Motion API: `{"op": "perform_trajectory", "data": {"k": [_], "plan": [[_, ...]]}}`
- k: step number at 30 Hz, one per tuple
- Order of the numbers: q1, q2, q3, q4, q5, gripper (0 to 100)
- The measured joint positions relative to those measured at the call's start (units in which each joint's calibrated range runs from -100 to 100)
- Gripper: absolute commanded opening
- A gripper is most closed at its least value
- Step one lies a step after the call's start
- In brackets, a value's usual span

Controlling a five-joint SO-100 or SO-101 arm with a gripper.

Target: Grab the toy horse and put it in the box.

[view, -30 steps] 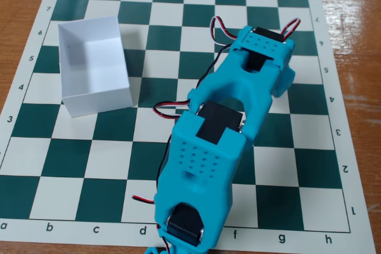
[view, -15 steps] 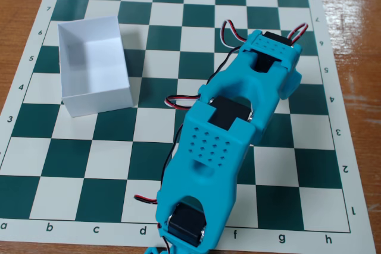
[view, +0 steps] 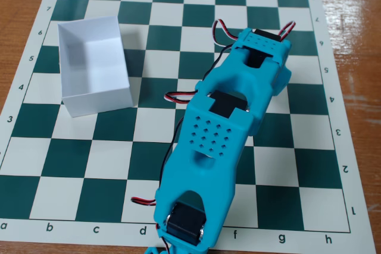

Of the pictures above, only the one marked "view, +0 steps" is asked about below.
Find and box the cyan gripper body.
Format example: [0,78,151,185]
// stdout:
[271,65,293,96]

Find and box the white open paper box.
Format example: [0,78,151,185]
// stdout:
[57,15,134,117]

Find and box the green white chessboard mat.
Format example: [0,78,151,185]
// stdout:
[0,0,376,254]

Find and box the looped red white black cable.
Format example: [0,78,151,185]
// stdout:
[279,20,296,40]

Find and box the thin black cable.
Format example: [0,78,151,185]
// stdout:
[159,43,236,191]

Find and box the red white black servo cable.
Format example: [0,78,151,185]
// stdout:
[164,89,199,104]
[212,19,241,48]
[131,196,158,207]

